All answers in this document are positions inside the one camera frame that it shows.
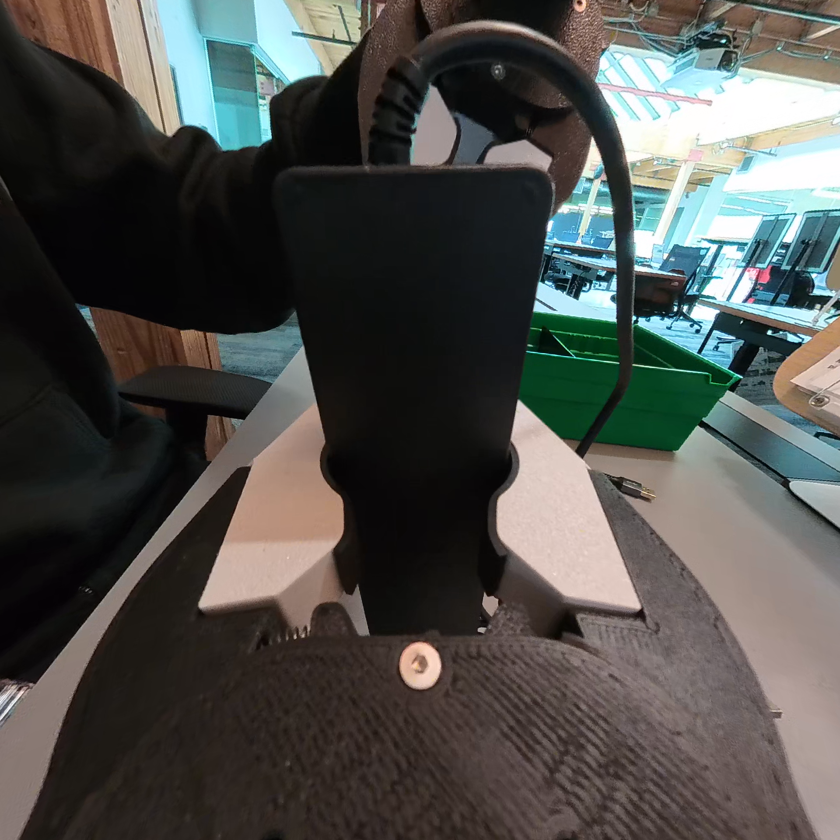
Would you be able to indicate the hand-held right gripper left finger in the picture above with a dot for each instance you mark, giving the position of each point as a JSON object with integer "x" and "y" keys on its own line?
{"x": 275, "y": 525}

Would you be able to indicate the black office chair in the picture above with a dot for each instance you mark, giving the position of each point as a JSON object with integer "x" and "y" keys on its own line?
{"x": 682, "y": 282}
{"x": 197, "y": 390}

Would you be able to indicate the white ceiling projector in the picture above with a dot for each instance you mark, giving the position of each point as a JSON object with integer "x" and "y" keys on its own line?
{"x": 705, "y": 59}

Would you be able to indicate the black multi-port usb hub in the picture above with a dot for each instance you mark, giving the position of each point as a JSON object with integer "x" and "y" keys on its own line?
{"x": 413, "y": 328}

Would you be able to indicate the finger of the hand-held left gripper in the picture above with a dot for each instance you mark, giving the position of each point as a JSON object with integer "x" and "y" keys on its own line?
{"x": 436, "y": 138}
{"x": 518, "y": 154}

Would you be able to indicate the black screen on stand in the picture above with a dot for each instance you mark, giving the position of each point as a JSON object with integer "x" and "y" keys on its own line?
{"x": 773, "y": 239}
{"x": 817, "y": 239}

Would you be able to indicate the person's black hoodie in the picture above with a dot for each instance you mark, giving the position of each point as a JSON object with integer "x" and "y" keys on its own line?
{"x": 52, "y": 492}

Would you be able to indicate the wooden display board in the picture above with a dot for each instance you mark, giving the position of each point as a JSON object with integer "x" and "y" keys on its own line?
{"x": 787, "y": 387}

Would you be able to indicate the person's left forearm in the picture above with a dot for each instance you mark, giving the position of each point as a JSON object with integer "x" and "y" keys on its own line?
{"x": 229, "y": 229}

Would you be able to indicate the green plastic bin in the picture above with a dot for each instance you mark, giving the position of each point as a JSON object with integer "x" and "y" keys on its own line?
{"x": 656, "y": 400}

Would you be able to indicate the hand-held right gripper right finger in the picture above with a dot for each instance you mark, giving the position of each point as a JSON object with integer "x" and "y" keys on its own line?
{"x": 564, "y": 525}

